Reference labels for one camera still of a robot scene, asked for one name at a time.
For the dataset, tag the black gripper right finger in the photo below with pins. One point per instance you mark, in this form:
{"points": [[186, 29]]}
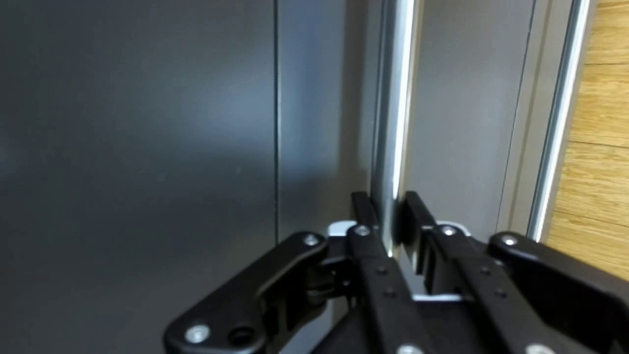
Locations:
{"points": [[524, 296]]}

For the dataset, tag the shallow grey drawer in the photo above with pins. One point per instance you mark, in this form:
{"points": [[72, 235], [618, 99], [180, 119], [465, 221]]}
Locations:
{"points": [[131, 131]]}

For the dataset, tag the lowest grey drawer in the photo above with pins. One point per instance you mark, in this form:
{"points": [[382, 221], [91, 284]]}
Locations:
{"points": [[543, 66]]}

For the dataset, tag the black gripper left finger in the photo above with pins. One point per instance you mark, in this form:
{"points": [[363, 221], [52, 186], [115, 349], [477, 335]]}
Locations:
{"points": [[262, 288]]}

